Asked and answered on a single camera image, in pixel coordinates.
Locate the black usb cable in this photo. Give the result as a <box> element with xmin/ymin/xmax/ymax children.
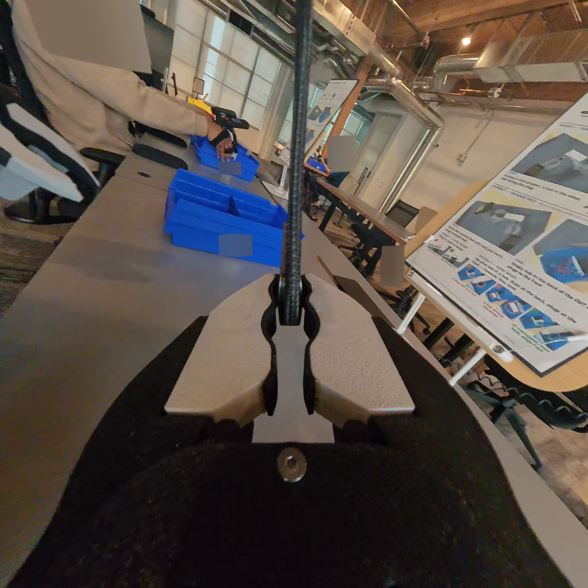
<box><xmin>280</xmin><ymin>0</ymin><xmax>319</xmax><ymax>327</ymax></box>

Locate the wooden office desk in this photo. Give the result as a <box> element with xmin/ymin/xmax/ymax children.
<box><xmin>308</xmin><ymin>170</ymin><xmax>432</xmax><ymax>278</ymax></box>

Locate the large metal ventilation duct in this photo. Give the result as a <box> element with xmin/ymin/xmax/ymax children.
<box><xmin>313</xmin><ymin>0</ymin><xmax>448</xmax><ymax>214</ymax></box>

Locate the wooden support column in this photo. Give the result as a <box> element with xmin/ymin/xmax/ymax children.
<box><xmin>322</xmin><ymin>55</ymin><xmax>379</xmax><ymax>159</ymax></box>

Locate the printed paper sheet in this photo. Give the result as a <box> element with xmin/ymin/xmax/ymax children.
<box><xmin>407</xmin><ymin>92</ymin><xmax>588</xmax><ymax>377</ymax></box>

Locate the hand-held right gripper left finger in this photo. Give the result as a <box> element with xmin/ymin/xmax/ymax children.
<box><xmin>166</xmin><ymin>274</ymin><xmax>279</xmax><ymax>428</ymax></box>

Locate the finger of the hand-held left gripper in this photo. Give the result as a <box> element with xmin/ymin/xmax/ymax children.
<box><xmin>0</xmin><ymin>100</ymin><xmax>102</xmax><ymax>194</ymax></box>
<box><xmin>0</xmin><ymin>124</ymin><xmax>85</xmax><ymax>204</ymax></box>

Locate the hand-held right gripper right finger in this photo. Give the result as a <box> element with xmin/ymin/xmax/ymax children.
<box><xmin>303</xmin><ymin>274</ymin><xmax>416</xmax><ymax>425</ymax></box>

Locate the instruction sheet on stand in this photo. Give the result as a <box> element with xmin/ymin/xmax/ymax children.
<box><xmin>405</xmin><ymin>179</ymin><xmax>588</xmax><ymax>396</ymax></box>

